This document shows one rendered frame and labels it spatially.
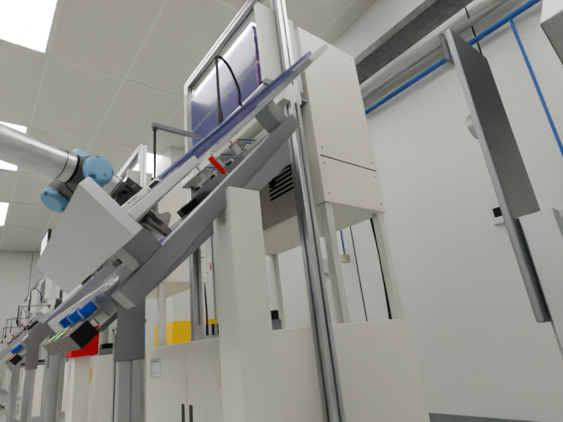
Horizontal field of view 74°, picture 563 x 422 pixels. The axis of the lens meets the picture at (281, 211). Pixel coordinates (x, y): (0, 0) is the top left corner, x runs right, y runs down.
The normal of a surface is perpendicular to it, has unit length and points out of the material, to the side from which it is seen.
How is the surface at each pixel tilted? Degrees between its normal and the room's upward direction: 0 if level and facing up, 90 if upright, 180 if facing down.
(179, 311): 90
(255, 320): 90
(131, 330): 90
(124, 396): 90
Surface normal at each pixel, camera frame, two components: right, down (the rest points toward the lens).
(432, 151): -0.79, -0.12
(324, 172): 0.61, -0.32
